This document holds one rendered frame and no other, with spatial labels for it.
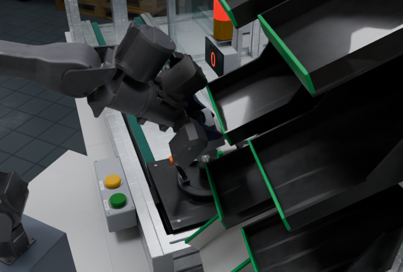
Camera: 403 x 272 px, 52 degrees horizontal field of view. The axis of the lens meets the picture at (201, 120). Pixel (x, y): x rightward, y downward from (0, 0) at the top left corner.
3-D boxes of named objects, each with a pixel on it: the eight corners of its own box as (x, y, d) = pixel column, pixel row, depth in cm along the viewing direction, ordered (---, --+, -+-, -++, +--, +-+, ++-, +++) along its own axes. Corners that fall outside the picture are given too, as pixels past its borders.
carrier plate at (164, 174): (173, 236, 92) (173, 229, 91) (147, 168, 110) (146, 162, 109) (270, 208, 99) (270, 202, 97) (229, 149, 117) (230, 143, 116)
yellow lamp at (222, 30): (217, 41, 102) (217, 22, 99) (210, 33, 106) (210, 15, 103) (235, 38, 104) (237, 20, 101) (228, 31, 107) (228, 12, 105)
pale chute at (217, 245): (212, 309, 74) (195, 301, 71) (200, 249, 84) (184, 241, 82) (338, 217, 65) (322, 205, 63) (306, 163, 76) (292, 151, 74)
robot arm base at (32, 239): (-17, 253, 75) (-27, 230, 71) (11, 227, 80) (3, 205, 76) (12, 267, 72) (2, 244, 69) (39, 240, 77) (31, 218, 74)
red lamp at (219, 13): (217, 22, 99) (218, 2, 97) (210, 15, 103) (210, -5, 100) (237, 19, 101) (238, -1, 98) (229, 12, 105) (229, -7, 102)
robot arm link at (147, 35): (56, 87, 55) (98, 13, 50) (66, 59, 62) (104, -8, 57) (132, 122, 59) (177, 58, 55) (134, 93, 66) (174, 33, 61)
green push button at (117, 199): (111, 212, 97) (110, 206, 96) (108, 200, 100) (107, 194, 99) (128, 208, 98) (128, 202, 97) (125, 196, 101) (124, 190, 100)
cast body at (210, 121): (191, 157, 72) (180, 132, 67) (186, 139, 75) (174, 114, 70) (237, 140, 72) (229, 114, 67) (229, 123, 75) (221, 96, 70)
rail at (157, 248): (155, 287, 91) (152, 256, 85) (95, 92, 160) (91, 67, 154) (179, 280, 93) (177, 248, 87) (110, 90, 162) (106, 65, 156)
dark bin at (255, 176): (226, 230, 63) (206, 201, 59) (209, 173, 74) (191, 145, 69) (400, 151, 60) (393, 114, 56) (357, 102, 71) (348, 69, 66)
